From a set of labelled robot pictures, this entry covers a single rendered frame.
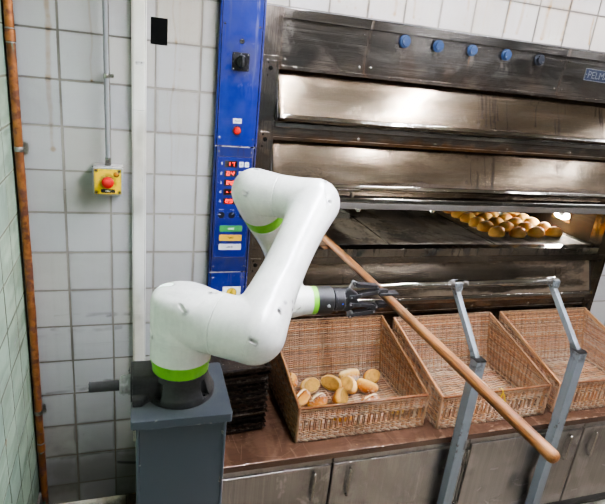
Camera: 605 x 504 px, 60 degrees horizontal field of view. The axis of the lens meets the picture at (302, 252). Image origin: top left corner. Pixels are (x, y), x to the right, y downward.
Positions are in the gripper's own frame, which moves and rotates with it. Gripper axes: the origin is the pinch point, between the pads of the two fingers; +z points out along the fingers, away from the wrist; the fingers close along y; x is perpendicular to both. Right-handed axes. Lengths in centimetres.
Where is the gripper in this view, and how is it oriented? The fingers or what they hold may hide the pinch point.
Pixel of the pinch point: (386, 297)
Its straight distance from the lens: 181.9
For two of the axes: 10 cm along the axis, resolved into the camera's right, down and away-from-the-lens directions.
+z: 9.5, 0.0, 3.2
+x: 3.0, 3.4, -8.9
